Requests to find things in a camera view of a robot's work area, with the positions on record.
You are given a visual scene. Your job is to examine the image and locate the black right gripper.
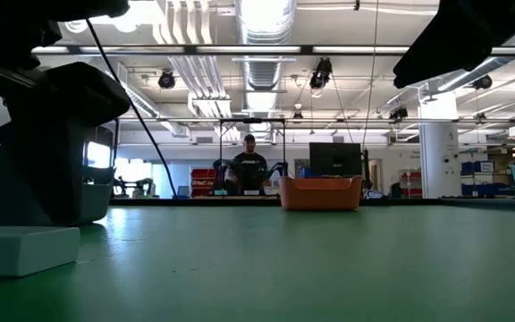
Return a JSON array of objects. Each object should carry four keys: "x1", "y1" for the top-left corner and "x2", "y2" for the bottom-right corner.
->
[{"x1": 393, "y1": 0, "x2": 515, "y2": 89}]

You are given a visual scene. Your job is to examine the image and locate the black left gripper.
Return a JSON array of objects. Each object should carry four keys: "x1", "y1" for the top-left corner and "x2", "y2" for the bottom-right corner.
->
[{"x1": 0, "y1": 61, "x2": 131, "y2": 225}]

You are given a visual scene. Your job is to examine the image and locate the black ceiling spotlight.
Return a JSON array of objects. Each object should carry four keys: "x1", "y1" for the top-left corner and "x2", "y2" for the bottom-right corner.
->
[
  {"x1": 308, "y1": 56, "x2": 333, "y2": 90},
  {"x1": 157, "y1": 70, "x2": 177, "y2": 90},
  {"x1": 471, "y1": 74, "x2": 494, "y2": 91}
]

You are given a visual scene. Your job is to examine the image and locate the mint rectangular block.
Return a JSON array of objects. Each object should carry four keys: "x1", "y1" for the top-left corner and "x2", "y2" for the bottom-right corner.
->
[{"x1": 0, "y1": 225, "x2": 81, "y2": 278}]

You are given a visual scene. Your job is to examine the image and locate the white building pillar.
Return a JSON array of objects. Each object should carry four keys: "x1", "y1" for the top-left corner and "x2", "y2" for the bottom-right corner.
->
[{"x1": 418, "y1": 91, "x2": 460, "y2": 199}]

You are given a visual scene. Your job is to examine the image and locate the blue storage boxes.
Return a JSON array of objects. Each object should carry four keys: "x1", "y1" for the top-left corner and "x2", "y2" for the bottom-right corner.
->
[{"x1": 460, "y1": 159, "x2": 495, "y2": 197}]

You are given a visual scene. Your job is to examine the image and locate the red storage bin shelf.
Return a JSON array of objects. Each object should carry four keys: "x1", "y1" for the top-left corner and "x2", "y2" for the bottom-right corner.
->
[{"x1": 190, "y1": 167, "x2": 217, "y2": 198}]

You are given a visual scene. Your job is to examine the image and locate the black monitor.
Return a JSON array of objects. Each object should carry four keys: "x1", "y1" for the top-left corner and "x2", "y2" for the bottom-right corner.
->
[{"x1": 308, "y1": 141, "x2": 363, "y2": 178}]

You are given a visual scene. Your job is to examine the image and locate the person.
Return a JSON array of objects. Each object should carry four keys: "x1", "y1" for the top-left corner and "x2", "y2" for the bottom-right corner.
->
[{"x1": 224, "y1": 133, "x2": 271, "y2": 197}]

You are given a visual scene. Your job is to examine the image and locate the orange plastic bin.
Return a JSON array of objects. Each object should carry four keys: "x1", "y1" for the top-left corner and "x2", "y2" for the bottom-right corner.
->
[{"x1": 278, "y1": 174, "x2": 364, "y2": 212}]

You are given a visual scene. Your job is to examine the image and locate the green table mat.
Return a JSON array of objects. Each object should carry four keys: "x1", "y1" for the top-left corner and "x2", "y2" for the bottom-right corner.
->
[{"x1": 0, "y1": 203, "x2": 515, "y2": 322}]

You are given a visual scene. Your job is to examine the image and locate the long black arm cable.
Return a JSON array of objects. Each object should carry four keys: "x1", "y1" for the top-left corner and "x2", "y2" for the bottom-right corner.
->
[{"x1": 85, "y1": 17, "x2": 179, "y2": 199}]

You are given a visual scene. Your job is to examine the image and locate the overhead light bar frame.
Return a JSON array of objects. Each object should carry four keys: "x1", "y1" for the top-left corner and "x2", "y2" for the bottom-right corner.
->
[{"x1": 31, "y1": 43, "x2": 515, "y2": 57}]

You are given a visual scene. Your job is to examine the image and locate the silver ceiling air duct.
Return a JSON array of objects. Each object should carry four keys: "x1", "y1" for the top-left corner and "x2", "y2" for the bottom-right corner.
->
[{"x1": 234, "y1": 0, "x2": 298, "y2": 140}]

